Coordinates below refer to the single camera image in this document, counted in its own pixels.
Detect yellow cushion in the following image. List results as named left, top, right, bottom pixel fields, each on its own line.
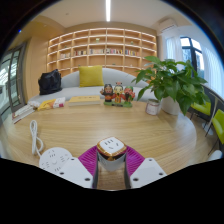
left=78, top=65, right=105, bottom=88

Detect long ceiling light strip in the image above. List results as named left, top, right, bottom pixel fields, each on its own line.
left=105, top=0, right=112, bottom=23

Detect white chair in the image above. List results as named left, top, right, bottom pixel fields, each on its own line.
left=208, top=149, right=224, bottom=162

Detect round white power strip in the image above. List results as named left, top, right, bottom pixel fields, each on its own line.
left=38, top=146, right=74, bottom=175

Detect white sheer curtain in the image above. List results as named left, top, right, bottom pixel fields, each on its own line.
left=165, top=35, right=183, bottom=63
left=201, top=46, right=224, bottom=101

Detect dark-framed window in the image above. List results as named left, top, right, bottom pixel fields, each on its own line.
left=179, top=36, right=205, bottom=81

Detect red and white magazine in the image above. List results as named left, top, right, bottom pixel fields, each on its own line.
left=11, top=100, right=41, bottom=124

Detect flat yellow book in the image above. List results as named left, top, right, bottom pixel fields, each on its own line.
left=68, top=95, right=102, bottom=107

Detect grey curved sofa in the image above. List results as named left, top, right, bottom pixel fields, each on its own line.
left=28, top=67, right=158, bottom=104

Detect white power cable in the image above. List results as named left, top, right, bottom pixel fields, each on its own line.
left=29, top=119, right=45, bottom=158

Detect wooden bookshelf unit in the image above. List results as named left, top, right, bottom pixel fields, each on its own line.
left=46, top=27, right=158, bottom=78

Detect white gold-trimmed cube charger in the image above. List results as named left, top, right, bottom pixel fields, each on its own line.
left=96, top=136, right=128, bottom=173

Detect white air conditioner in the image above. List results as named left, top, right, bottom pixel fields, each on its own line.
left=158, top=18, right=178, bottom=34

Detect small white jar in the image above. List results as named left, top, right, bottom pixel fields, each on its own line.
left=145, top=98, right=162, bottom=117

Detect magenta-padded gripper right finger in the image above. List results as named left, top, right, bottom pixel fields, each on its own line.
left=124, top=146, right=168, bottom=190

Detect grey-framed glass door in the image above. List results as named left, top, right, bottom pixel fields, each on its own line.
left=0, top=42, right=28, bottom=116

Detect green potted plant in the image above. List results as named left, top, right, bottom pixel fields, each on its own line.
left=131, top=55, right=212, bottom=117

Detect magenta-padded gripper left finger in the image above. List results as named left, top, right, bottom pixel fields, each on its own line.
left=58, top=145, right=100, bottom=190

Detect lime green chair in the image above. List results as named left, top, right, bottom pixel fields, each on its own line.
left=189, top=99, right=213, bottom=132
left=207, top=109, right=224, bottom=156

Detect colourful three-figure figurine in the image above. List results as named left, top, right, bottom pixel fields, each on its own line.
left=100, top=81, right=136, bottom=108

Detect black bag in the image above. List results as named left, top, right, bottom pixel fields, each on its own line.
left=37, top=68, right=63, bottom=96

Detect yellow and red booklet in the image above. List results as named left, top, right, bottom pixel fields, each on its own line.
left=37, top=96, right=66, bottom=112

